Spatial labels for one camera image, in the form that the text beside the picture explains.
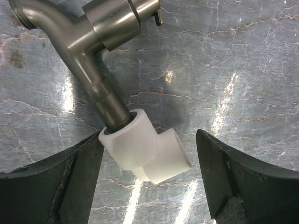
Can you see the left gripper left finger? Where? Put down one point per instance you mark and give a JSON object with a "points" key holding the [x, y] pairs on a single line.
{"points": [[56, 190]]}

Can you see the white pvc elbow fitting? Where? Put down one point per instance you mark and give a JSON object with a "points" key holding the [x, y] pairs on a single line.
{"points": [[150, 156]]}

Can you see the dark grey metal faucet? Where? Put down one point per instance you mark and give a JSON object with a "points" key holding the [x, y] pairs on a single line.
{"points": [[105, 24]]}

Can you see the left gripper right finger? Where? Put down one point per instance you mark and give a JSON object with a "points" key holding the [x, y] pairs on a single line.
{"points": [[241, 189]]}

